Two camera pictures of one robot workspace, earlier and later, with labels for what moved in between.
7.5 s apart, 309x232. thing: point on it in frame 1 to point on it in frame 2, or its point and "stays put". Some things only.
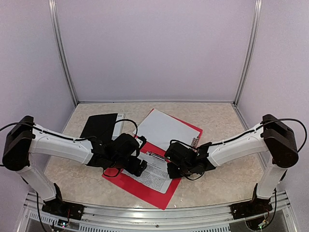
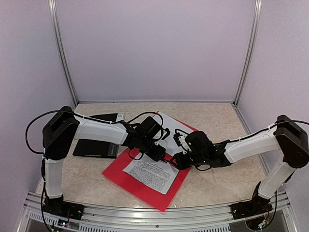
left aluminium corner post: x=53 y=6 stays put
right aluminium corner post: x=250 y=45 stays put
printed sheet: x=156 y=176 stays put
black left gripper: x=133 y=169 to x=157 y=156
